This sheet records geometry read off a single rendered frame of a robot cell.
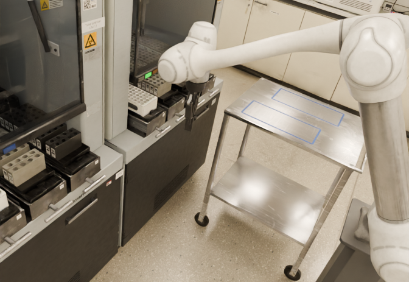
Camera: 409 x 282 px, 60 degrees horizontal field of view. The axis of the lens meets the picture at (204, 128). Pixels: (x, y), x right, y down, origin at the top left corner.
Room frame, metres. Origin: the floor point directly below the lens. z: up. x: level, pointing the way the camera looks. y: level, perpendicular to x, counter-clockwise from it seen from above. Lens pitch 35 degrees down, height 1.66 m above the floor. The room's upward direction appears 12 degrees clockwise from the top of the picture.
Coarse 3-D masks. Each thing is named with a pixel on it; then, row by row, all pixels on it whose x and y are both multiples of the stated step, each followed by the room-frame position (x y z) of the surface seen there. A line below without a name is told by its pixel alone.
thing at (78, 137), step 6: (72, 132) 0.92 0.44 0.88; (78, 132) 0.93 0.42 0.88; (66, 138) 0.88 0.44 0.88; (72, 138) 0.90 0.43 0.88; (78, 138) 0.92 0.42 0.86; (54, 144) 0.84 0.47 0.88; (60, 144) 0.85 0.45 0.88; (66, 144) 0.87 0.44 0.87; (72, 144) 0.90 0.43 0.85; (78, 144) 0.92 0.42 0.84; (54, 150) 0.83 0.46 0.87; (60, 150) 0.85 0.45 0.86; (66, 150) 0.87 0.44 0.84; (72, 150) 0.89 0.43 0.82; (54, 156) 0.83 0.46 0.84; (60, 156) 0.85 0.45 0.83
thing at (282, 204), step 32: (256, 96) 1.55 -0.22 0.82; (288, 96) 1.62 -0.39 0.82; (224, 128) 1.36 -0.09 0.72; (256, 128) 1.30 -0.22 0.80; (288, 128) 1.32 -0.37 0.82; (320, 128) 1.38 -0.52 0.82; (352, 128) 1.43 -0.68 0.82; (352, 160) 1.18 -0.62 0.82; (224, 192) 1.39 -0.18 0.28; (256, 192) 1.44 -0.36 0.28; (288, 192) 1.49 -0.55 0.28; (288, 224) 1.26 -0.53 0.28; (320, 224) 1.13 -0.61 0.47
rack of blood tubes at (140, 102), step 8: (136, 88) 1.32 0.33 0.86; (128, 96) 1.24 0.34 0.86; (136, 96) 1.25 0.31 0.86; (144, 96) 1.26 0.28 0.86; (152, 96) 1.28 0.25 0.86; (128, 104) 1.27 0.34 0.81; (136, 104) 1.20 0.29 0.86; (144, 104) 1.20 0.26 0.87; (152, 104) 1.24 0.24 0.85; (136, 112) 1.20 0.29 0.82; (144, 112) 1.20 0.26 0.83
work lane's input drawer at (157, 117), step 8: (128, 112) 1.21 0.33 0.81; (152, 112) 1.23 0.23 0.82; (160, 112) 1.25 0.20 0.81; (128, 120) 1.20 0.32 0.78; (136, 120) 1.18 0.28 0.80; (144, 120) 1.18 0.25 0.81; (152, 120) 1.19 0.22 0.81; (160, 120) 1.24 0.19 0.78; (144, 128) 1.16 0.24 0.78; (152, 128) 1.19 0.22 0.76; (168, 128) 1.23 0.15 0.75
